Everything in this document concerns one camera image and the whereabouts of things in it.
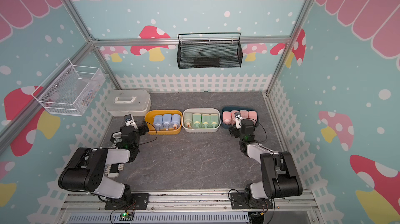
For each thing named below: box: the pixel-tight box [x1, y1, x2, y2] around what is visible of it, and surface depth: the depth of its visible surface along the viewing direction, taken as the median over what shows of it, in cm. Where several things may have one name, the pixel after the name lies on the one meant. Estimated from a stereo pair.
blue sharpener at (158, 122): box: [154, 114, 164, 131], surface depth 97 cm
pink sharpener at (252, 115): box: [247, 110, 258, 121], surface depth 101 cm
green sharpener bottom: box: [201, 114, 210, 129], surface depth 98 cm
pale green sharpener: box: [183, 112, 194, 129], surface depth 99 cm
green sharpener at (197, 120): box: [192, 113, 202, 129], surface depth 99 cm
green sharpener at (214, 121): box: [209, 113, 220, 129], surface depth 98 cm
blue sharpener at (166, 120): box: [162, 113, 172, 131], surface depth 99 cm
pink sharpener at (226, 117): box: [222, 111, 232, 126], surface depth 99 cm
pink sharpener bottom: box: [230, 109, 240, 126], surface depth 99 cm
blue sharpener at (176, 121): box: [171, 114, 181, 130], surface depth 98 cm
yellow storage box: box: [144, 109, 183, 135], surface depth 99 cm
